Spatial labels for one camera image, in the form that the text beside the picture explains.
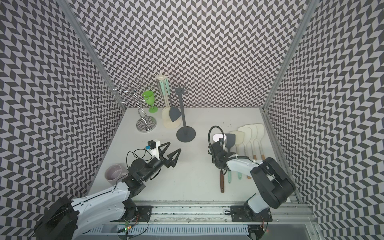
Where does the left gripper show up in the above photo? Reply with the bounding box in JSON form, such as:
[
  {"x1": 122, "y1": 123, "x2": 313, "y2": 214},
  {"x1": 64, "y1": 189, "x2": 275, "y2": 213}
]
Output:
[{"x1": 142, "y1": 142, "x2": 182, "y2": 182}]

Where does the steel turner brown handle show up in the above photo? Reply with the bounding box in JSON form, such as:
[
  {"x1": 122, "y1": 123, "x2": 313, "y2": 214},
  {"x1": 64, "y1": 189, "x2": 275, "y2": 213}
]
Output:
[{"x1": 213, "y1": 134, "x2": 225, "y2": 193}]

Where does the dark grey utensil rack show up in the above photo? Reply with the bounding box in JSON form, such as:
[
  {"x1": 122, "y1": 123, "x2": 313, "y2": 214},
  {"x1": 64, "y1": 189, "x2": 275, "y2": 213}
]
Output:
[{"x1": 175, "y1": 87, "x2": 196, "y2": 143}]

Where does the cream spatula mint handle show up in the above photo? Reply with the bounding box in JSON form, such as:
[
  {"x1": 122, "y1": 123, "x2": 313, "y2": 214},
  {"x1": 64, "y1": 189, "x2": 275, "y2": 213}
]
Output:
[{"x1": 229, "y1": 130, "x2": 245, "y2": 181}]

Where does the cream spatula wooden handle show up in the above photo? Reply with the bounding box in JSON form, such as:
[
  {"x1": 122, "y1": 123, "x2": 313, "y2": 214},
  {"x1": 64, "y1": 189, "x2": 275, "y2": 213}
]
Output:
[
  {"x1": 237, "y1": 126, "x2": 253, "y2": 180},
  {"x1": 255, "y1": 124, "x2": 266, "y2": 160}
]

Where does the grey spatula mint handle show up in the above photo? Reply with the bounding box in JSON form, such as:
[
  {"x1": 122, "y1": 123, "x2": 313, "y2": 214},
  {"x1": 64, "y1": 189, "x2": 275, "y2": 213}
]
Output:
[
  {"x1": 226, "y1": 133, "x2": 236, "y2": 184},
  {"x1": 165, "y1": 78, "x2": 181, "y2": 122}
]

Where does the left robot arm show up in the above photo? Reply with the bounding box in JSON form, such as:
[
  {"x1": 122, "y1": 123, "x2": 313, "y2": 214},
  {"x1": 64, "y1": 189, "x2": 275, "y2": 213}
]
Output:
[{"x1": 31, "y1": 140, "x2": 182, "y2": 240}]

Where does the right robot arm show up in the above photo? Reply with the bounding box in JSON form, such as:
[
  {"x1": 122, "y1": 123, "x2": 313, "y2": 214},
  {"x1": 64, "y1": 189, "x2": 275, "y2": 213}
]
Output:
[{"x1": 208, "y1": 126, "x2": 296, "y2": 214}]

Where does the cream utensil rack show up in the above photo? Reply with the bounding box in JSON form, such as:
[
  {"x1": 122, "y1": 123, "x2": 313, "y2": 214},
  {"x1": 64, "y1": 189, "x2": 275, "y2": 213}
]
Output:
[{"x1": 155, "y1": 74, "x2": 182, "y2": 129}]

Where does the cream wide turner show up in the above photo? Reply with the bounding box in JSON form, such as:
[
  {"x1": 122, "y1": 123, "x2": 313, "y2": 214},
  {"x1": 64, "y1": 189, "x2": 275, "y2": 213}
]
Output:
[{"x1": 160, "y1": 80, "x2": 170, "y2": 119}]

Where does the pink ceramic mug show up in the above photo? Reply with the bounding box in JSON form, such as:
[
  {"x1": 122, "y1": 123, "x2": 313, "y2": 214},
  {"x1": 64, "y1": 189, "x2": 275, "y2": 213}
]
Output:
[{"x1": 104, "y1": 164, "x2": 128, "y2": 185}]

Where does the green plastic goblet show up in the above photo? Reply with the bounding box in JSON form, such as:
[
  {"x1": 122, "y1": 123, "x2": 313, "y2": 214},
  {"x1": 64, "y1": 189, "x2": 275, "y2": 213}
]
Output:
[{"x1": 142, "y1": 91, "x2": 158, "y2": 113}]

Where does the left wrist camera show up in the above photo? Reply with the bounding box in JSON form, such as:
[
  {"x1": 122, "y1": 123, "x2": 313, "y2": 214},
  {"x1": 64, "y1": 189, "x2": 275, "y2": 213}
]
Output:
[{"x1": 145, "y1": 140, "x2": 161, "y2": 160}]

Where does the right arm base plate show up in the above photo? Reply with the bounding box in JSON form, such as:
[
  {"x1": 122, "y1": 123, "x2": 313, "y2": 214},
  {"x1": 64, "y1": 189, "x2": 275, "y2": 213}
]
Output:
[{"x1": 230, "y1": 206, "x2": 273, "y2": 223}]

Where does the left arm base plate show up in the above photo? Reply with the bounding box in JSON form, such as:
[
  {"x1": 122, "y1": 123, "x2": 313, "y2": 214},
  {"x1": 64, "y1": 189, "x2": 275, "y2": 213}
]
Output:
[{"x1": 124, "y1": 206, "x2": 153, "y2": 222}]

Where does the chrome wire mug tree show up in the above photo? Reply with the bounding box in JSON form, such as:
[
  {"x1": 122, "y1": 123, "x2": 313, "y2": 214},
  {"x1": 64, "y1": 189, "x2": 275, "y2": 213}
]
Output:
[{"x1": 112, "y1": 84, "x2": 157, "y2": 133}]

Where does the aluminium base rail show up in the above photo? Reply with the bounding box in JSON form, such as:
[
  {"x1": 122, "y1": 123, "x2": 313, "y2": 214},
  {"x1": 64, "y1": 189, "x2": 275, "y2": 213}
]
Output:
[{"x1": 74, "y1": 201, "x2": 319, "y2": 238}]

